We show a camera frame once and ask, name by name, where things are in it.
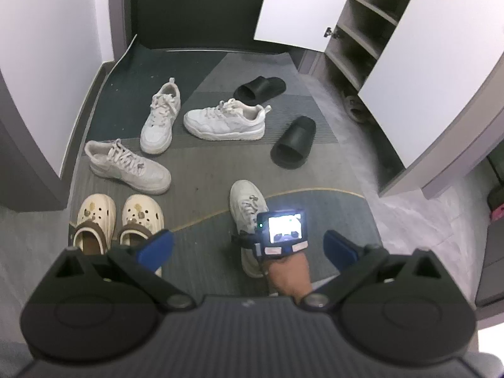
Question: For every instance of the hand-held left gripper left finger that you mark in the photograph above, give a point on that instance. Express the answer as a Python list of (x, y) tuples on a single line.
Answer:
[(155, 246)]

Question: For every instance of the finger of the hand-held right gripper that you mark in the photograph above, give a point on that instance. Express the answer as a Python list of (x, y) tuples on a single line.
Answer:
[(242, 241)]

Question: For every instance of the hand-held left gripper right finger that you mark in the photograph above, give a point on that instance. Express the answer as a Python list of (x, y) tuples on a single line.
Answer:
[(338, 250)]

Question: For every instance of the cream clog brown insole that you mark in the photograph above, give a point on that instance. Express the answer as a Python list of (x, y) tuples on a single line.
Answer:
[(139, 214), (94, 216)]

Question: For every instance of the white chunky sneaker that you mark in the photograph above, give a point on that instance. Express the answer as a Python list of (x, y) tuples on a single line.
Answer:
[(244, 201), (220, 124)]

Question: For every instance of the white sneaker grey side patch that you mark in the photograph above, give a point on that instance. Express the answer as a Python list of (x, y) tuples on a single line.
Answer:
[(130, 169)]

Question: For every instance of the black slide sandal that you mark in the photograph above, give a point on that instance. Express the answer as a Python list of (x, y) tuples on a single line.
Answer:
[(293, 143), (260, 88)]

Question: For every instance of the white perforated-toe sneaker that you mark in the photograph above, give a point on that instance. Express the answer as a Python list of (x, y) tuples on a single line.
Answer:
[(157, 126)]

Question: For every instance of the person's right hand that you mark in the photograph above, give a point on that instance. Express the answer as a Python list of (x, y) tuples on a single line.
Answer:
[(289, 275)]

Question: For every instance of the grey green floor mat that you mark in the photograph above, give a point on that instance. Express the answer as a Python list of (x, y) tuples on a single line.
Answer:
[(212, 165)]

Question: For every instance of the brown sandal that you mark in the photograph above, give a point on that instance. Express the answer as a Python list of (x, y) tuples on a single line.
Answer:
[(356, 108)]

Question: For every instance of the metal cabinet hinge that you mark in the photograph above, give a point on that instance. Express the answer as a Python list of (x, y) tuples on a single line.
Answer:
[(330, 32)]

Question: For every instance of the dark entrance door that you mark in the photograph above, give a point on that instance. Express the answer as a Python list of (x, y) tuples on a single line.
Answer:
[(197, 8)]

